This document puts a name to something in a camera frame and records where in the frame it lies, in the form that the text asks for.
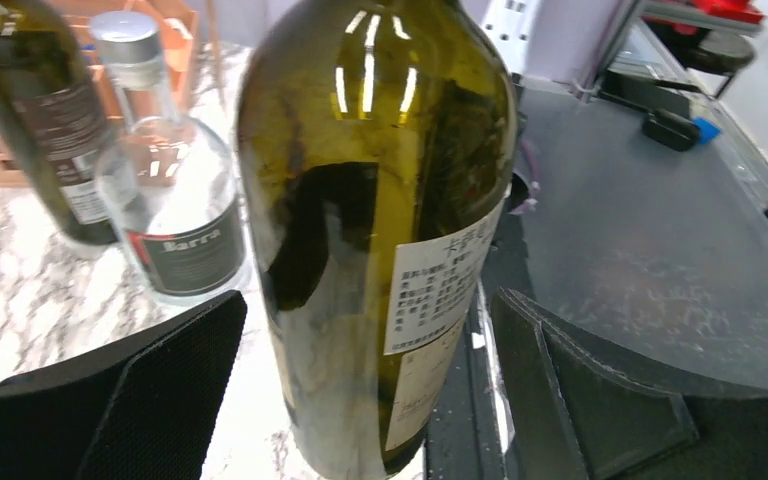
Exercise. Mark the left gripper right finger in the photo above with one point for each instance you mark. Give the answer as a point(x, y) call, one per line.
point(585, 407)

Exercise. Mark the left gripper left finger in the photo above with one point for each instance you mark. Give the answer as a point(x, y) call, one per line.
point(141, 407)

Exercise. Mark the clear bottle silver cap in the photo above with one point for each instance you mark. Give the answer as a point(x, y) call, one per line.
point(167, 180)

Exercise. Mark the green wine bottle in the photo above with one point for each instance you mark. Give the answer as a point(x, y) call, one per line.
point(39, 59)
point(376, 143)

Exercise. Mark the peach plastic file organizer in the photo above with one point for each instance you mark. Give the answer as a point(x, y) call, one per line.
point(178, 27)

